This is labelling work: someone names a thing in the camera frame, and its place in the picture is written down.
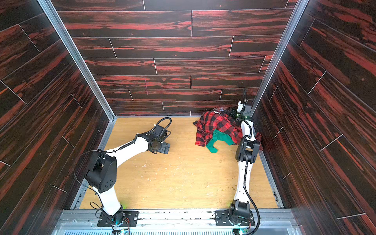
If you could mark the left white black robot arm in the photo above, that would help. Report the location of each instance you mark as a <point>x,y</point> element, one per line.
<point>102,172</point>

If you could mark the aluminium corner post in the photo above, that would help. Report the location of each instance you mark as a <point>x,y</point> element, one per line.
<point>286,36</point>
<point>54,18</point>

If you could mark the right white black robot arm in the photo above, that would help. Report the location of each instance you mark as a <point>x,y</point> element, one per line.
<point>240,210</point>

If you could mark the red black plaid shirt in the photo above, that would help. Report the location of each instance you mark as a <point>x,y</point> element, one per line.
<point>212,121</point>

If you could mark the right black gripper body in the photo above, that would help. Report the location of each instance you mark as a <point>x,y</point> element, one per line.
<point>232,112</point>

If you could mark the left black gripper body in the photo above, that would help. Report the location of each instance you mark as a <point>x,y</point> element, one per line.
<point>164,147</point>

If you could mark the right aluminium corner post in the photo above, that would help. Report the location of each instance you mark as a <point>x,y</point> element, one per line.
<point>286,36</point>

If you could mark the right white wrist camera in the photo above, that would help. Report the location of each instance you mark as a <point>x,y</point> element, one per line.
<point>240,107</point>

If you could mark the front aluminium rail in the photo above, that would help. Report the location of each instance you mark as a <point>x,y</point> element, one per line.
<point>175,222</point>

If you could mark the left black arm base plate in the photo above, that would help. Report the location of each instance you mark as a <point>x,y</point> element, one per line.
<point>119,219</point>

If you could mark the green cloth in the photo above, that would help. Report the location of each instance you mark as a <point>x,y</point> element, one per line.
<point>219,136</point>

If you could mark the left aluminium corner post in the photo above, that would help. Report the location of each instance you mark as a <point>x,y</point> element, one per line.
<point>54,18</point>

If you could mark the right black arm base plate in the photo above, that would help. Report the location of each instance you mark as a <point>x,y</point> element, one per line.
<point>227,218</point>

